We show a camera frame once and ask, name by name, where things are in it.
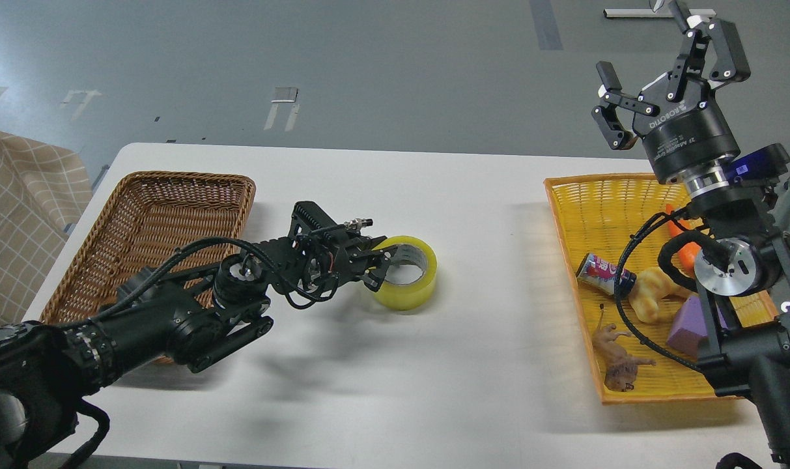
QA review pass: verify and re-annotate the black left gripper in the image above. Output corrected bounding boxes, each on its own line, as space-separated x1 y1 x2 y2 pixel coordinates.
300 228 401 291

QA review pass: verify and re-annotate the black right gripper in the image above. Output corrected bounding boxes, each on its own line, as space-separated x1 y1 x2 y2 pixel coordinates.
592 1 752 184

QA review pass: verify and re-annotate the yellow tape roll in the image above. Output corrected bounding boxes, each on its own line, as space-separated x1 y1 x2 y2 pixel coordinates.
372 236 438 311

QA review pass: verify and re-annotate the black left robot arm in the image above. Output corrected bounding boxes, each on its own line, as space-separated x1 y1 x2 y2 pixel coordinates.
0 225 399 468

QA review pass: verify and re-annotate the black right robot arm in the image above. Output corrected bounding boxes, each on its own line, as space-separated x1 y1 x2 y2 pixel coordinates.
592 1 790 468

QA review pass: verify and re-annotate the white furniture base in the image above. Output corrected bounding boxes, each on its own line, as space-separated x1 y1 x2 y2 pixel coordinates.
602 1 716 19

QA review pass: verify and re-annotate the yellow plastic basket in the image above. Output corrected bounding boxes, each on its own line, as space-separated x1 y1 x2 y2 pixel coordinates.
543 173 780 406

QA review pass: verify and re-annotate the orange toy carrot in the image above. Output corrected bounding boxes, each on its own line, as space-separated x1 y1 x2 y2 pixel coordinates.
664 203 708 269

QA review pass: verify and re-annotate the yellow toy bread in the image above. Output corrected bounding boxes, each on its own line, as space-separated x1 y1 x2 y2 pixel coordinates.
627 266 690 324

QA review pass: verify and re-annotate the small purple drink can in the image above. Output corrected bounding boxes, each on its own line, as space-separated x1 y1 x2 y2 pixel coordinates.
574 252 637 296

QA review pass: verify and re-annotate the brown wicker basket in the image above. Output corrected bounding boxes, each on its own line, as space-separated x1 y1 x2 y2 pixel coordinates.
40 171 255 324

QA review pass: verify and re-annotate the purple foam block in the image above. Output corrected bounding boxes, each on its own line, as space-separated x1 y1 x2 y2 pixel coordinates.
666 294 707 359

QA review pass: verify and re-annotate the brown toy lion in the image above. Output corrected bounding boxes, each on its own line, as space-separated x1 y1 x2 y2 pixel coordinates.
591 304 657 392

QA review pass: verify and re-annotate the beige checkered cloth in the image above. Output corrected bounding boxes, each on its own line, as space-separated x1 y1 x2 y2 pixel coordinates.
0 131 92 325

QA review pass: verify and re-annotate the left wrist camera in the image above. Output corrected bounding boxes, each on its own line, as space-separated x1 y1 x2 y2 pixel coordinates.
288 200 374 246

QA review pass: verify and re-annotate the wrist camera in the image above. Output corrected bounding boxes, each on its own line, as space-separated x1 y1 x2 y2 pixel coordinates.
720 143 790 190
288 200 374 246

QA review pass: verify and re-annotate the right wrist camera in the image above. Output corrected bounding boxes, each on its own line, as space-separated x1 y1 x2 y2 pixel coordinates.
720 143 790 190

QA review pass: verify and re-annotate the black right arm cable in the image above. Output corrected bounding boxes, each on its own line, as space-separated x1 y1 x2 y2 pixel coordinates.
614 208 714 376

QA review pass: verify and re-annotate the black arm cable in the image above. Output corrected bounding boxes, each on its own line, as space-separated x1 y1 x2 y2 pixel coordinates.
614 208 714 376
95 236 343 313

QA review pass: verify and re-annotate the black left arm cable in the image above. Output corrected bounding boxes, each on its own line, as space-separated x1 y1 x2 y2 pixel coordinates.
95 236 343 313

